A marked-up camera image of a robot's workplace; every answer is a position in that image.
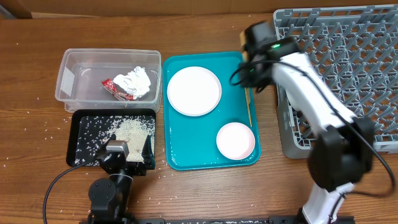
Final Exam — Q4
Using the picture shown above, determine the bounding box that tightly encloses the grey dishwasher rack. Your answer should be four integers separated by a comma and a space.
273, 4, 397, 154

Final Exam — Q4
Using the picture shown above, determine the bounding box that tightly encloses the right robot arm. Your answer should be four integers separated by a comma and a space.
235, 22, 374, 223

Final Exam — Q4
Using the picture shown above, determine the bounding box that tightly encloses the teal serving tray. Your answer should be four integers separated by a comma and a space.
162, 51, 261, 170

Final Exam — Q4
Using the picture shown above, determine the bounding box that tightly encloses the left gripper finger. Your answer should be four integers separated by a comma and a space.
141, 135, 155, 170
96, 134, 116, 156

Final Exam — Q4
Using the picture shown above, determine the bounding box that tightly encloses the clear plastic bin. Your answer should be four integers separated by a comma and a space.
55, 49, 162, 113

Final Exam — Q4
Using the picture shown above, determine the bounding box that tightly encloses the white round plate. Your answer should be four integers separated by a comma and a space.
167, 67, 222, 116

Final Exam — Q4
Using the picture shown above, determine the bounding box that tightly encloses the white napkin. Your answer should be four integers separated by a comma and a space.
113, 66, 151, 100

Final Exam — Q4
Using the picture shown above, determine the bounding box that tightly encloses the cooked rice pile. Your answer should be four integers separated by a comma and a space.
73, 115, 155, 165

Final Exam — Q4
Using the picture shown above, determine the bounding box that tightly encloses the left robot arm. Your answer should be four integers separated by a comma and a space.
87, 135, 155, 223

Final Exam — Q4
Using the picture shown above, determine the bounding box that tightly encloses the red snack wrapper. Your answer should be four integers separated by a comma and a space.
101, 79, 134, 101

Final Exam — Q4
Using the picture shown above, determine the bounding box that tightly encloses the black tray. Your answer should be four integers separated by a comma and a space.
67, 109, 156, 167

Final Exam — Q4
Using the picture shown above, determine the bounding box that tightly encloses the pink bowl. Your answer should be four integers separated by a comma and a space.
216, 122, 256, 161

